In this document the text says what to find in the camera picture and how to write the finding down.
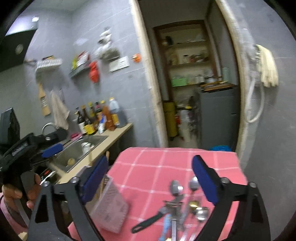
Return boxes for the red plastic bag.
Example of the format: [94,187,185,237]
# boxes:
[89,61,100,84]

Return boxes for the beige hanging towel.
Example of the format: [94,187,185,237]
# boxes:
[50,90,70,130]

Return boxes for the beige kitchen counter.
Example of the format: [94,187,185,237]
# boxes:
[50,123,133,184]

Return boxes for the wooden shelf unit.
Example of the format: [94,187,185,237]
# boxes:
[153,20,220,102]

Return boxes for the silver spoon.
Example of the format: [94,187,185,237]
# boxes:
[170,179,185,202]
[183,176,200,225]
[187,207,210,241]

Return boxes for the grey wall shelf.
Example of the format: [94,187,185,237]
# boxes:
[69,66,90,78]

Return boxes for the steel sink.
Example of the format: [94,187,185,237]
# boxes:
[54,136,109,173]

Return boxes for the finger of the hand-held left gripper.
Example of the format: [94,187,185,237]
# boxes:
[42,143,64,159]
[38,128,68,144]

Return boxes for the pink checked tablecloth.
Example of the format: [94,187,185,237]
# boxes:
[67,147,248,241]

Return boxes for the blue-handled peeler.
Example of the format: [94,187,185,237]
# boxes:
[158,213,173,241]

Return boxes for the wooden spatula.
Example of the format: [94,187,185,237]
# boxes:
[37,82,52,116]

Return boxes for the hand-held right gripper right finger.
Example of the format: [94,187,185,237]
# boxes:
[191,155,271,241]

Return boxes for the person's left forearm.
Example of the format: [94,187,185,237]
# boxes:
[0,196,29,234]

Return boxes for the blue plastic bag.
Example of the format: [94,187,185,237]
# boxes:
[209,145,230,152]

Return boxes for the person's left hand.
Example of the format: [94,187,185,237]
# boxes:
[2,174,42,210]

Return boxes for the yellow drum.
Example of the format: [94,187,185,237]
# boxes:
[162,101,178,138]

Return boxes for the white wall socket plate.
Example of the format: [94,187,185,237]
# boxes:
[109,56,130,73]

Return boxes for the hanging clear plastic bags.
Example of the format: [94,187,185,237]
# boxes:
[95,28,121,61]

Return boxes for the white hose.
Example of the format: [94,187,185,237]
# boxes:
[245,76,265,123]

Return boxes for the white wall rack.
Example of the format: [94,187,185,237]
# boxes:
[35,58,63,71]

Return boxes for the row of sauce bottles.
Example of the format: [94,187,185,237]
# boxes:
[74,97,127,136]

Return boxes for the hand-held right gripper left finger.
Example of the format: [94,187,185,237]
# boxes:
[28,155,109,241]

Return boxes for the black induction cooker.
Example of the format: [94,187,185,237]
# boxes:
[35,166,58,186]

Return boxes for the steel faucet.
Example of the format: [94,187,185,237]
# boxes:
[42,123,58,136]

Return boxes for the black range hood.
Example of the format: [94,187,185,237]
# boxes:
[0,29,38,72]

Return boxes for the grey cabinet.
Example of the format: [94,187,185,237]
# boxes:
[199,85,241,151]

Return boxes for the cream rubber gloves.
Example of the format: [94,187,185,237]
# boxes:
[255,44,279,88]

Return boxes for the cream door frame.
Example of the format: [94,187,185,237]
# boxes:
[129,0,251,158]

